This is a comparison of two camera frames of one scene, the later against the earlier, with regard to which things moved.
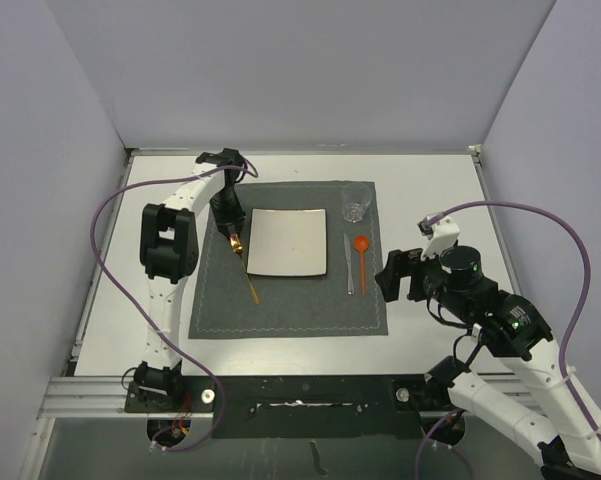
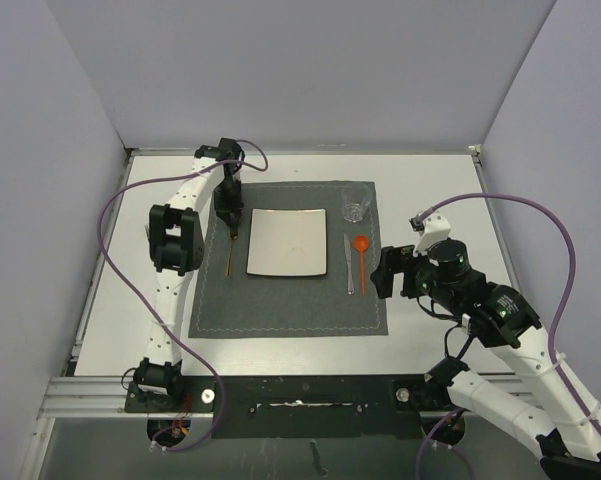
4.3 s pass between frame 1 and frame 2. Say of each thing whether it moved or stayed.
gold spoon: moved
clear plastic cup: stayed
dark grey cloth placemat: stayed
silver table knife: stayed
